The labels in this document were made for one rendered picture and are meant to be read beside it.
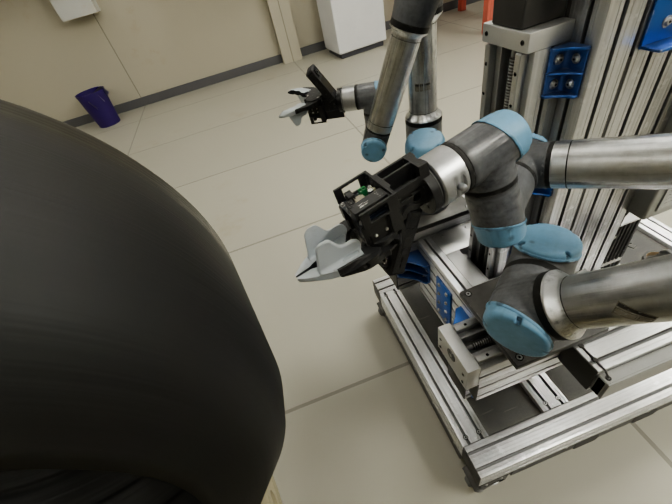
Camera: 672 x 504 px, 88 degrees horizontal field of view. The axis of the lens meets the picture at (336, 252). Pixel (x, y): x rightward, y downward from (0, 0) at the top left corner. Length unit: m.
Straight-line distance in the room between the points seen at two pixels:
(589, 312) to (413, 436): 1.03
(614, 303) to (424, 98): 0.78
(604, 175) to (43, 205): 0.63
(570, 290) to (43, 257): 0.62
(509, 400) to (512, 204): 0.93
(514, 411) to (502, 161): 0.99
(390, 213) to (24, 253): 0.33
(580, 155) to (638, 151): 0.06
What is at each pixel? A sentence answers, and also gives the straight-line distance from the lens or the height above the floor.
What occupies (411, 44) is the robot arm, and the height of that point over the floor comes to 1.21.
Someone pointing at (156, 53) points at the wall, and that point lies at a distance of 6.36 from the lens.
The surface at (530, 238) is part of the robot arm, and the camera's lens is 0.76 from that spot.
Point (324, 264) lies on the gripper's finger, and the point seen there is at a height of 1.15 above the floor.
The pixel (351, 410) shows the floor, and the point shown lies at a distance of 1.59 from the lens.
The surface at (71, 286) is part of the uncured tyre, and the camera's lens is 0.22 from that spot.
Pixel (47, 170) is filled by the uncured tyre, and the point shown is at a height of 1.38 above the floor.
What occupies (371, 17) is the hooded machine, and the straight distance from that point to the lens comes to 5.84.
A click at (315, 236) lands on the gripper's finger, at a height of 1.17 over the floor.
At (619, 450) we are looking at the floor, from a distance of 1.65.
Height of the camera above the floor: 1.45
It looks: 43 degrees down
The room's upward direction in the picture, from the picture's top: 16 degrees counter-clockwise
